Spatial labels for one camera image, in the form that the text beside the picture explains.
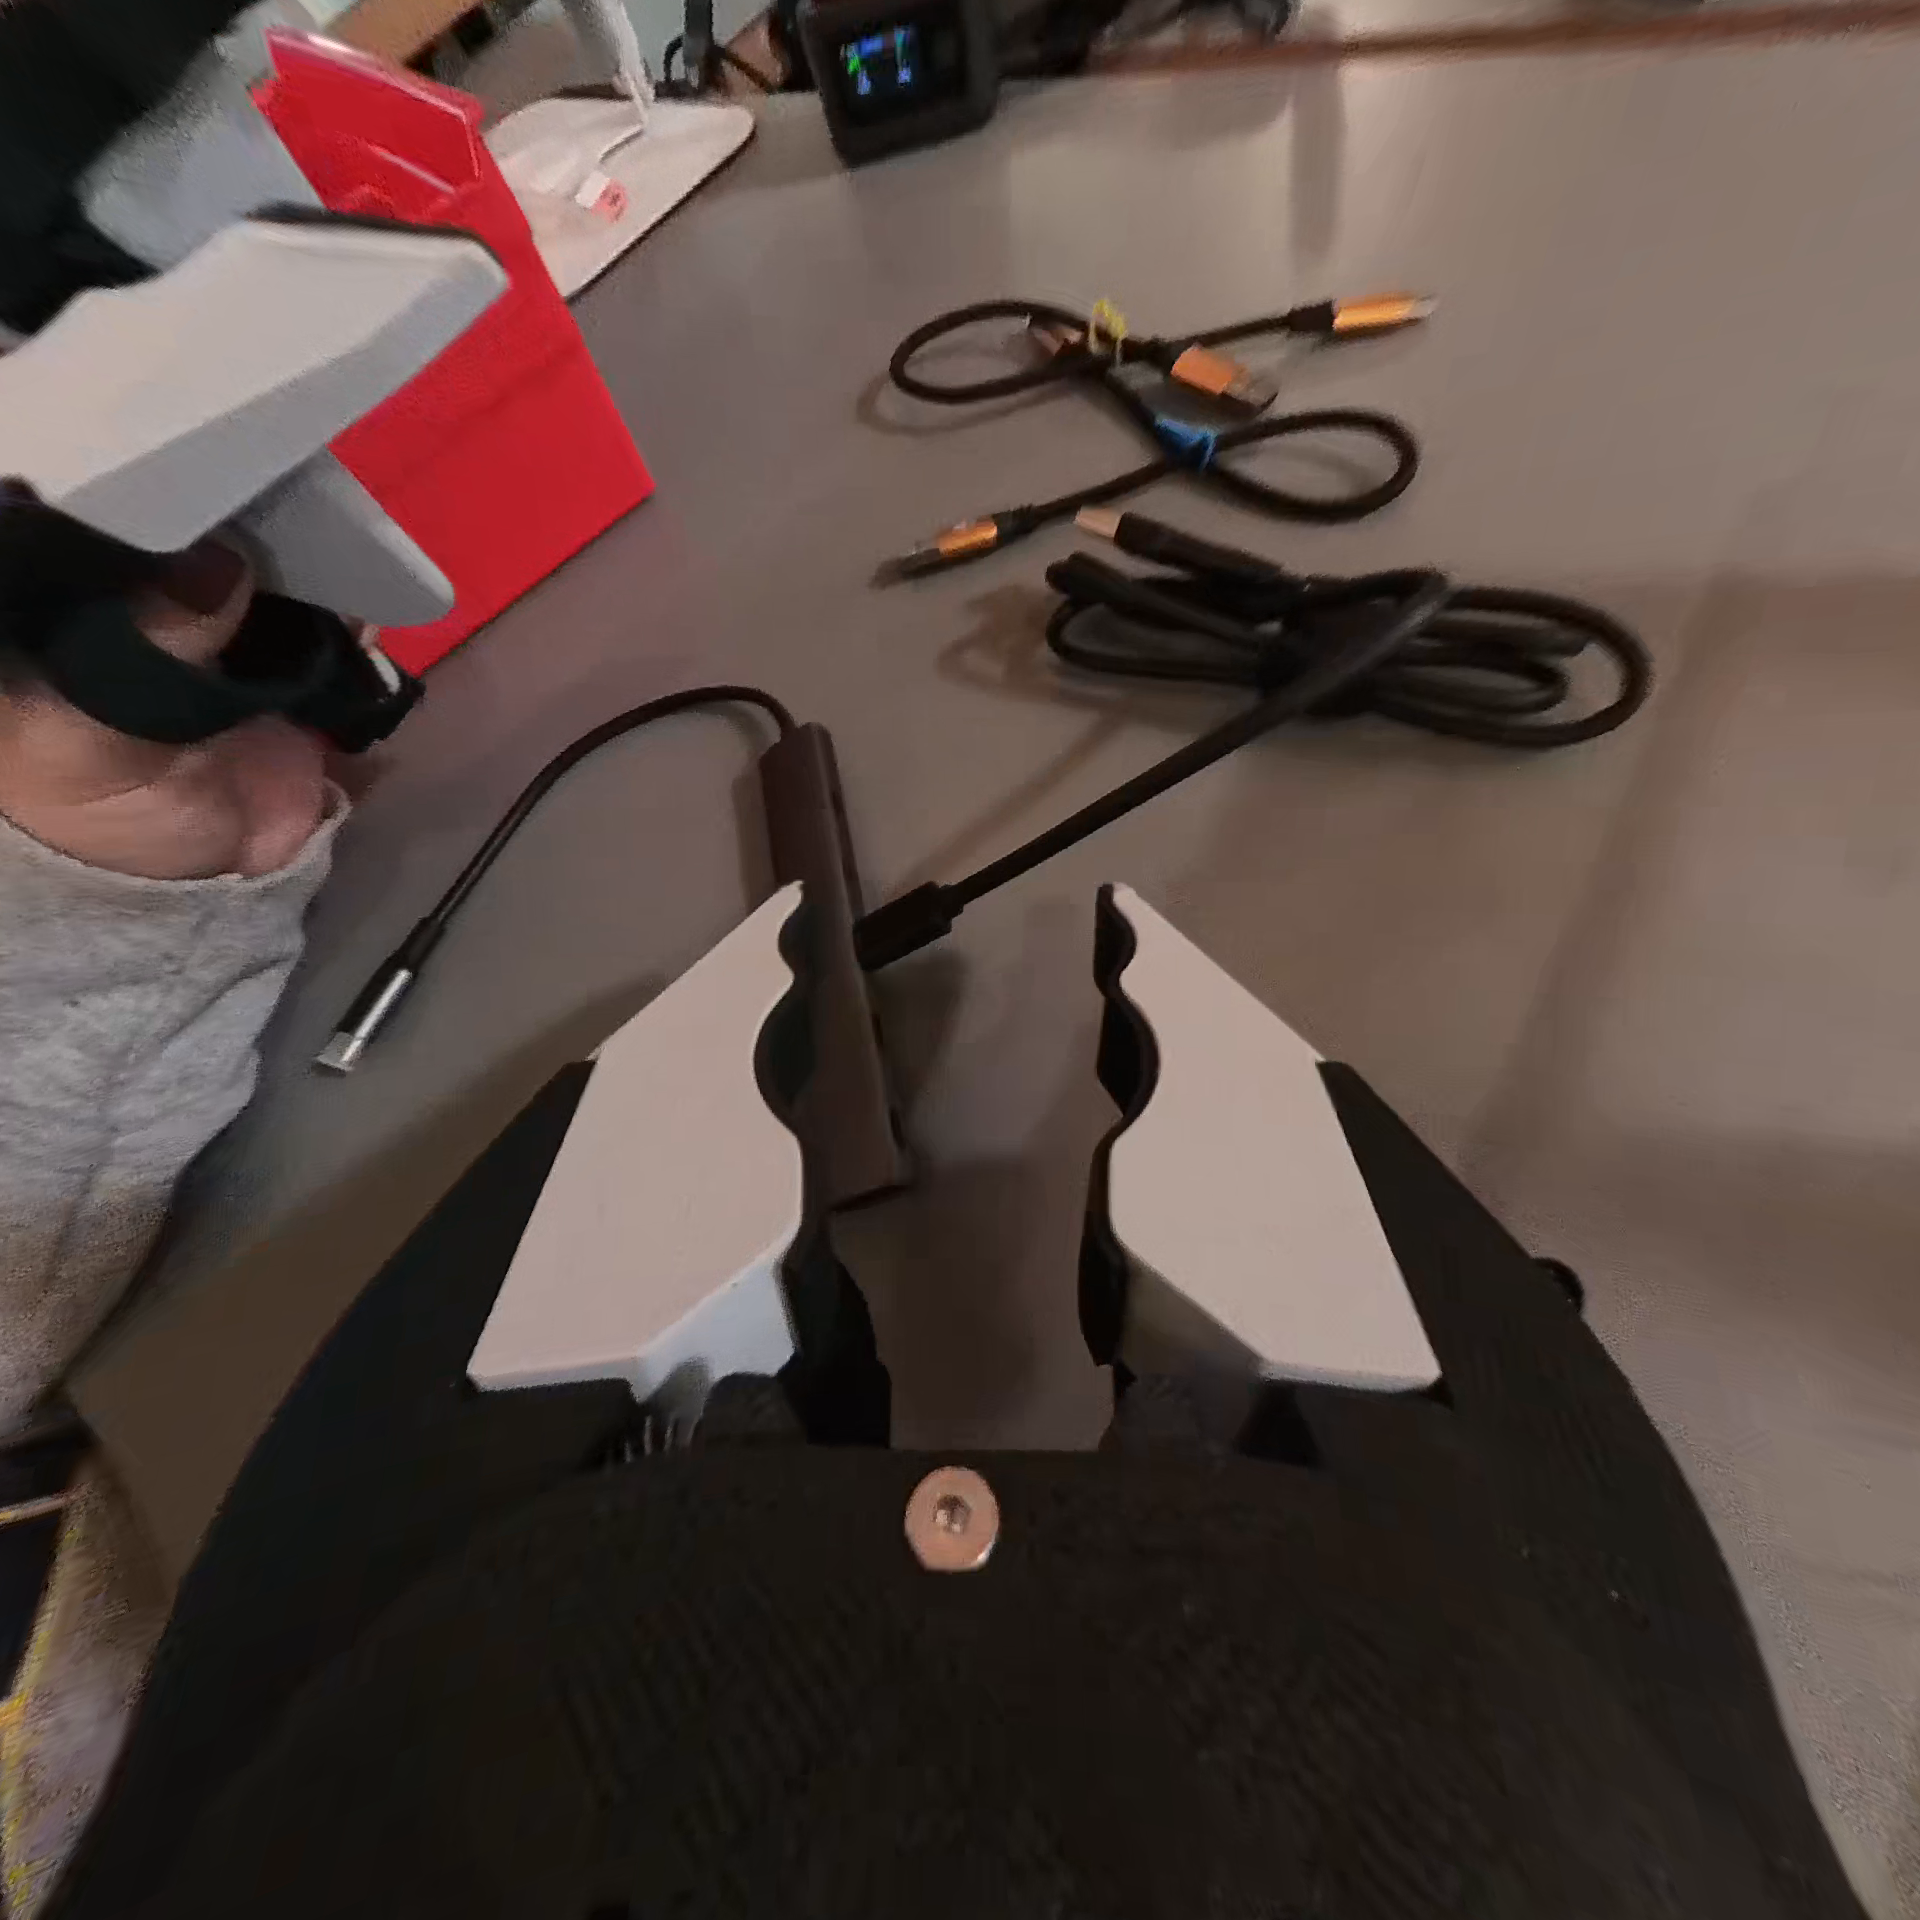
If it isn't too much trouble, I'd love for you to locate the person's left hand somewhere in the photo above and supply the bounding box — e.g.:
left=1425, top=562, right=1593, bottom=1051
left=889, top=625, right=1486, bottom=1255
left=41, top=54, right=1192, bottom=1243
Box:
left=0, top=502, right=355, bottom=887

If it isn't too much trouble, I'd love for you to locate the orange plug cable blue tie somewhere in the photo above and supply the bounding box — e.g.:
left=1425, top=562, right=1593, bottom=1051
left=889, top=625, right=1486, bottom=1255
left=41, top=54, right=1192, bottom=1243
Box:
left=878, top=315, right=1422, bottom=586

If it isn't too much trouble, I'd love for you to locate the black power station with display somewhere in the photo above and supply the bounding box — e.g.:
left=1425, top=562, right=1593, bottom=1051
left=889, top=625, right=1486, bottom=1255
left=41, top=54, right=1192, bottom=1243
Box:
left=796, top=0, right=1003, bottom=167

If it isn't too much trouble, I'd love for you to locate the person's left forearm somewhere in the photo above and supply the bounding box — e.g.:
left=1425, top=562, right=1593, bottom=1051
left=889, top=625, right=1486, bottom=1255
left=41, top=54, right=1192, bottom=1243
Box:
left=0, top=786, right=356, bottom=1403

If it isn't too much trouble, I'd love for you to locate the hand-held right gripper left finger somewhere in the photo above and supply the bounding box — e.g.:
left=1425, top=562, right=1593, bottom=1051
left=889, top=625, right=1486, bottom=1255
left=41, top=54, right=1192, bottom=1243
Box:
left=464, top=882, right=897, bottom=1451

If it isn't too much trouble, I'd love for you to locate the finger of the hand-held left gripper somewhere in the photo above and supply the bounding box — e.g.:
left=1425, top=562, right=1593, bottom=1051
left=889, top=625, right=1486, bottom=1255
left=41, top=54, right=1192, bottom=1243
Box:
left=76, top=46, right=326, bottom=279

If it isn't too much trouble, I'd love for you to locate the large red plastic bin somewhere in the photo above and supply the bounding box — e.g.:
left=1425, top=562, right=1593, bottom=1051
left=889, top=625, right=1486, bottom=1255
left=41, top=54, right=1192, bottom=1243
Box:
left=248, top=27, right=659, bottom=681

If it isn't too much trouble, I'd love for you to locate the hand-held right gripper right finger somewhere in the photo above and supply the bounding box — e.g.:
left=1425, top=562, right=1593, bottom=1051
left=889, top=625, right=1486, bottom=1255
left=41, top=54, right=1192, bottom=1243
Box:
left=1078, top=882, right=1450, bottom=1444

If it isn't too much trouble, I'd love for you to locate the black usb hub with cable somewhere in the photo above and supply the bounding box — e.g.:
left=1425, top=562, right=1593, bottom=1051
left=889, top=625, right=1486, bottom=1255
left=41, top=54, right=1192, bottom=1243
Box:
left=312, top=686, right=918, bottom=1214

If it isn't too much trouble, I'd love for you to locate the long black usb-c cable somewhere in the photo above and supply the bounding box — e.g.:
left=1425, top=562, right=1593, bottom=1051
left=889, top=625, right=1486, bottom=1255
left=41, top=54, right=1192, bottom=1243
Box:
left=852, top=508, right=1654, bottom=973

